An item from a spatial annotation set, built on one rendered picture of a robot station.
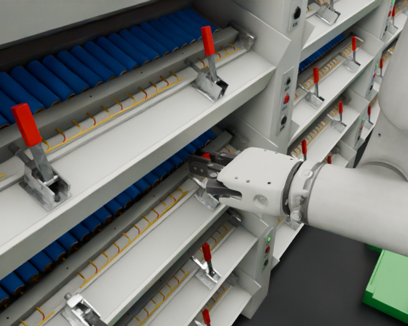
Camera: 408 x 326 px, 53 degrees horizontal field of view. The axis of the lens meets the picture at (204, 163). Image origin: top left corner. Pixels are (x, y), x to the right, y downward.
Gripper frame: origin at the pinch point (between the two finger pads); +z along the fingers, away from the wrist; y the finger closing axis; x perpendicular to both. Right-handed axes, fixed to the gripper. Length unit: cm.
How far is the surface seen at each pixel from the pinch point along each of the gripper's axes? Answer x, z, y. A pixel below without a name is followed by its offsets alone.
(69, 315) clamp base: -6.3, 0.9, -27.5
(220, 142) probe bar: -2.2, 3.7, 10.1
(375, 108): -45, 5, 131
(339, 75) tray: -7, 0, 63
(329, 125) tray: -25, 4, 69
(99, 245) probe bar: -2.6, 3.1, -19.7
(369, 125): -44, 3, 112
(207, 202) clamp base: -6.7, -0.6, -1.0
